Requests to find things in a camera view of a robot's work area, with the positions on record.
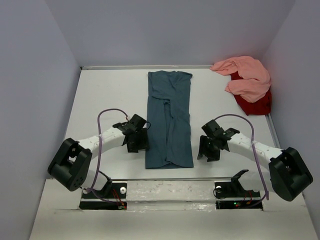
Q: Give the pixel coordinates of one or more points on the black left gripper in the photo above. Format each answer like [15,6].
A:
[143,144]

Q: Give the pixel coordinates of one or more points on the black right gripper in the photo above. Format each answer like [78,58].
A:
[211,156]

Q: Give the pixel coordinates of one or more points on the teal blue t shirt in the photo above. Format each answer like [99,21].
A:
[169,135]

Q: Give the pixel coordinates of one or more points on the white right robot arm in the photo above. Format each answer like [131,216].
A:
[281,171]

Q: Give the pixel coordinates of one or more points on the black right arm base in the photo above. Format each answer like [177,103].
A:
[230,195]

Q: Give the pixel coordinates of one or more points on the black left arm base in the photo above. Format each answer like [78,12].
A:
[112,196]

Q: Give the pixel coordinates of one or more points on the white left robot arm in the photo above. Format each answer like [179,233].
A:
[76,164]

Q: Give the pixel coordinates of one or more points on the red t shirt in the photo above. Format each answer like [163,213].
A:
[263,105]

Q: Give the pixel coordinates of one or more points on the pink t shirt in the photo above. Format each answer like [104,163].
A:
[254,79]

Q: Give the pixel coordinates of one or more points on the metal front table rail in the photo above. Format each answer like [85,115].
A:
[176,179]

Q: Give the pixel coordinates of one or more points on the metal table rail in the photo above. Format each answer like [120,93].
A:
[176,179]
[143,67]

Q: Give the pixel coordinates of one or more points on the metal right side rail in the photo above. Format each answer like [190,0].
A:
[272,130]

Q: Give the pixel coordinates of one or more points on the metal back table rail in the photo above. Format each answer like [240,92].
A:
[143,67]

